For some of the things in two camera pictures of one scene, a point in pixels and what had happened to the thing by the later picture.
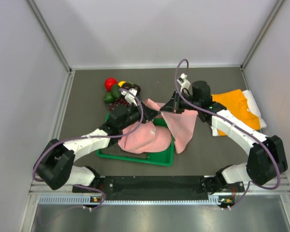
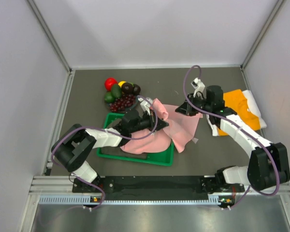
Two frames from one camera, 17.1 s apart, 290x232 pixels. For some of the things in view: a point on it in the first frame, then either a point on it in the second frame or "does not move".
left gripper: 148,113 to 152,120
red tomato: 108,83 does not move
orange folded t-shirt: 236,102 does not move
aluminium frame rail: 284,188 does not move
